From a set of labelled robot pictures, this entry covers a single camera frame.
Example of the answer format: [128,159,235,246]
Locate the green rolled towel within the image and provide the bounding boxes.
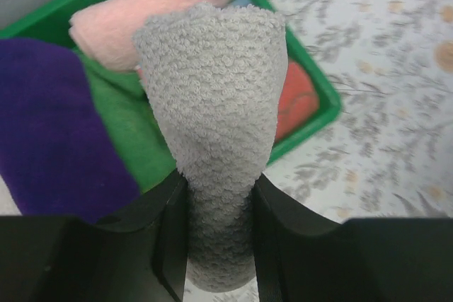
[74,50,176,192]

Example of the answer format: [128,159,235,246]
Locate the grey towel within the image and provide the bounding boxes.
[133,2,288,292]

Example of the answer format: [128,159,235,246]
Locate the purple rolled towel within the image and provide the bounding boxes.
[1,38,139,222]

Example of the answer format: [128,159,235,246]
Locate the brown rolled towel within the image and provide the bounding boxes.
[275,60,319,142]

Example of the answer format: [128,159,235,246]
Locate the white rolled towel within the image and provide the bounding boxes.
[0,177,21,216]

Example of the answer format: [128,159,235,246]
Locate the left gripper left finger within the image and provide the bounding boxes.
[1,172,188,301]

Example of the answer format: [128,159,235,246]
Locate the floral table mat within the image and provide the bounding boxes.
[183,0,453,302]

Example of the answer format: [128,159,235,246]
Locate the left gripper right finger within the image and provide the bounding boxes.
[252,176,452,302]

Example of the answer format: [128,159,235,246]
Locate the pink rolled towel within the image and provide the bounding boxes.
[68,0,236,73]

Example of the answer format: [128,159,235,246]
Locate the blue patterned rolled towel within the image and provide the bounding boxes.
[226,0,257,8]

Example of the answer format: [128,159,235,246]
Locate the green plastic tray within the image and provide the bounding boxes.
[0,0,343,195]

